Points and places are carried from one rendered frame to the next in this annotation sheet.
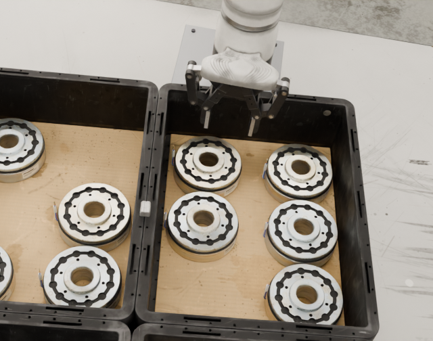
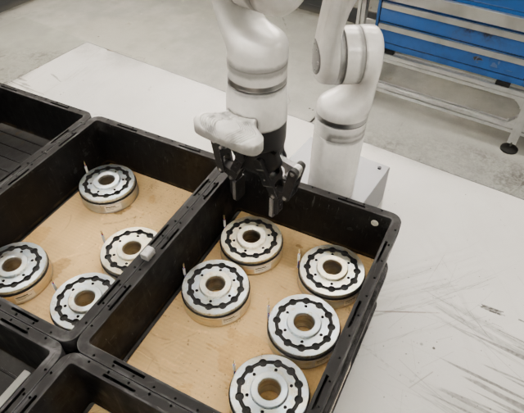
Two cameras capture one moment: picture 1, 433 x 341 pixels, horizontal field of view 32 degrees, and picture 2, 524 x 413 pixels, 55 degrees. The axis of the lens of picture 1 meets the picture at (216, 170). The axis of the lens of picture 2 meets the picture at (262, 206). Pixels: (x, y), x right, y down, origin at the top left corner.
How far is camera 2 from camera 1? 47 cm
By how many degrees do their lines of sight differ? 22
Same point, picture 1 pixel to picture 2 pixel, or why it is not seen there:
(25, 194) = (101, 224)
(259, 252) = (258, 333)
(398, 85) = (499, 234)
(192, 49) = (304, 155)
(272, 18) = (264, 81)
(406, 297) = not seen: outside the picture
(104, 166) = not seen: hidden behind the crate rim
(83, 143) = (168, 199)
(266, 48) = (264, 116)
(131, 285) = (91, 315)
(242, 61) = (232, 122)
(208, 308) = (180, 368)
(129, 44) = not seen: hidden behind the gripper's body
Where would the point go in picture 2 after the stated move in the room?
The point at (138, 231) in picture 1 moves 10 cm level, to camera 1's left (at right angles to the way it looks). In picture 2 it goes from (130, 270) to (79, 241)
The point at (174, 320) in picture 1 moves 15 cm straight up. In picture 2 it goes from (103, 360) to (69, 283)
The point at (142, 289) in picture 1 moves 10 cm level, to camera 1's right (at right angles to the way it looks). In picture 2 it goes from (97, 321) to (158, 360)
